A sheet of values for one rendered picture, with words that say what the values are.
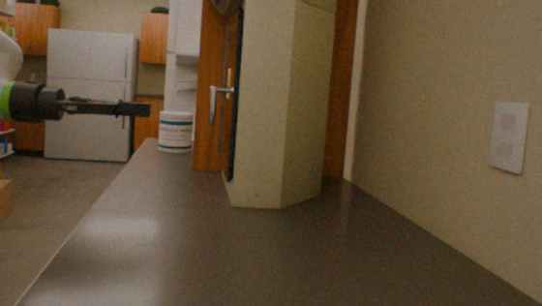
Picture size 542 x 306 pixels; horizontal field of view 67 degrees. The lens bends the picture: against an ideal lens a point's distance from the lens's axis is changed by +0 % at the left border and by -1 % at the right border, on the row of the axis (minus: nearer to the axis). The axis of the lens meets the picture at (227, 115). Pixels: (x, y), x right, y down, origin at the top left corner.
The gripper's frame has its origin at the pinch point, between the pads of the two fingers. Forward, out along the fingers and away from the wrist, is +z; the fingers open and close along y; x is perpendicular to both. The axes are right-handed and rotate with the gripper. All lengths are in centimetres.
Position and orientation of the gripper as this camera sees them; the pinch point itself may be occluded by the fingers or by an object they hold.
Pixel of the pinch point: (135, 108)
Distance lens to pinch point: 96.2
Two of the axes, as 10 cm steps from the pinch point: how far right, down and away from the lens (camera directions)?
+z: 9.9, 0.7, 0.9
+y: -0.8, -1.1, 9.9
